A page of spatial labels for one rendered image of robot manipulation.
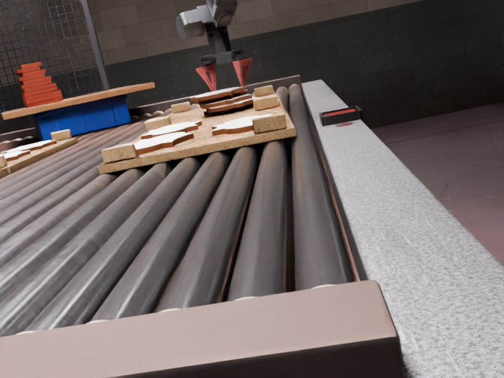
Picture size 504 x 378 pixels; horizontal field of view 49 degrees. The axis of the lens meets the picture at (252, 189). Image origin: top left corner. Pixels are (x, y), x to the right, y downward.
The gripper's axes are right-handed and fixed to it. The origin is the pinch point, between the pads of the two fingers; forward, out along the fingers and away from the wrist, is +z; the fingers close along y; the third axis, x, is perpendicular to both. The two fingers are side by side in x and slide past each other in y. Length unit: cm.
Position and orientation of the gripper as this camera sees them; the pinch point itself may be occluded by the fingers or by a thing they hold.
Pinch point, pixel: (228, 87)
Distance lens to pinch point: 152.2
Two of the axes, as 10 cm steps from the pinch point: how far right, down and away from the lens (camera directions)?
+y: 8.5, -0.3, -5.3
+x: 4.9, -3.2, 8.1
